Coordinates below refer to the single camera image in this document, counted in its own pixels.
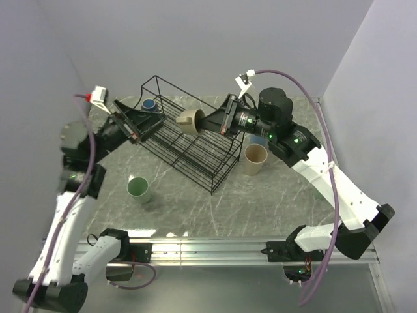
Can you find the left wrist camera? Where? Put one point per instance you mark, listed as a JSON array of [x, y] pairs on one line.
[[98, 97]]

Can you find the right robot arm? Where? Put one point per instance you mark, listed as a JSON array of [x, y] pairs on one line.
[[360, 219]]

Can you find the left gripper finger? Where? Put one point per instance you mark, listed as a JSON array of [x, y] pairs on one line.
[[131, 114], [148, 126]]

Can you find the dark blue glazed mug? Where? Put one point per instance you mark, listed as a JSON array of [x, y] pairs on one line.
[[149, 105]]

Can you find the beige ceramic mug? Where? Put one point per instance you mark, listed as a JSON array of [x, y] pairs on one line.
[[188, 121]]

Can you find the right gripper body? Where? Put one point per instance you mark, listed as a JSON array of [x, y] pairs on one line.
[[237, 118]]

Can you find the beige plastic tumbler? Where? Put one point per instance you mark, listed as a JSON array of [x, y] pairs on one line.
[[255, 156]]

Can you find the black wire dish rack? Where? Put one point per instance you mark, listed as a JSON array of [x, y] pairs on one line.
[[206, 159]]

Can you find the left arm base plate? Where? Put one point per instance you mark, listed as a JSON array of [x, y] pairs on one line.
[[137, 252]]

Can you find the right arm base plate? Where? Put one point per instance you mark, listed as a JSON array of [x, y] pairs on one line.
[[280, 252]]

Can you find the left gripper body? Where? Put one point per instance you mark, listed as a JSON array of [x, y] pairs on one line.
[[114, 134]]

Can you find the blue plastic tumbler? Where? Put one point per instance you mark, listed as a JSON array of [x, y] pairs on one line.
[[258, 140]]

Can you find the aluminium mounting rail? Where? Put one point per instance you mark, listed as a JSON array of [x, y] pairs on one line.
[[220, 251]]

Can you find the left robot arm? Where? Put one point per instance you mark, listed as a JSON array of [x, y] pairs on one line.
[[58, 282]]

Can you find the green tumbler left side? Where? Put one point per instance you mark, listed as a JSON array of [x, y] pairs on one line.
[[138, 188]]

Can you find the aluminium side rail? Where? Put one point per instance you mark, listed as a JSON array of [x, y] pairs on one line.
[[316, 102]]

